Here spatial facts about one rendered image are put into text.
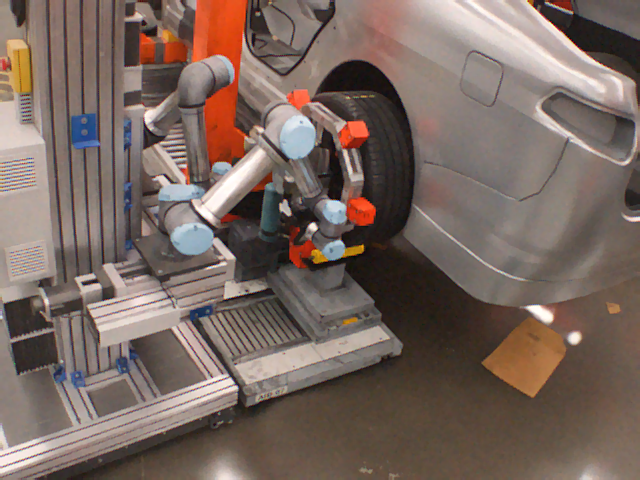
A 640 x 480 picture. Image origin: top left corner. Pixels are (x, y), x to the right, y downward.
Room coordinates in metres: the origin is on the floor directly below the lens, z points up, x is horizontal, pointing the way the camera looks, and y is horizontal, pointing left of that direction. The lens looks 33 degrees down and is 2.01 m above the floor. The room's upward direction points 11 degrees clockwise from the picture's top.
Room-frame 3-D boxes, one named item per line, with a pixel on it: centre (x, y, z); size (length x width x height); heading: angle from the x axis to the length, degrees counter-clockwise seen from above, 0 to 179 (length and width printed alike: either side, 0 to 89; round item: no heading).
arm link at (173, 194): (1.62, 0.46, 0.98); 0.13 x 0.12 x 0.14; 32
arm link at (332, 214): (1.79, -0.02, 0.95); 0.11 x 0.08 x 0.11; 32
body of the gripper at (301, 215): (1.90, 0.06, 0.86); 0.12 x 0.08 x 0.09; 37
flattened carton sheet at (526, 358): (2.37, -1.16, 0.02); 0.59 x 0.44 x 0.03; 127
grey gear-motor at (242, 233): (2.57, 0.24, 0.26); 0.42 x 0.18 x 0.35; 127
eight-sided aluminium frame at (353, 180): (2.29, 0.07, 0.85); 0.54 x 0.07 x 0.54; 37
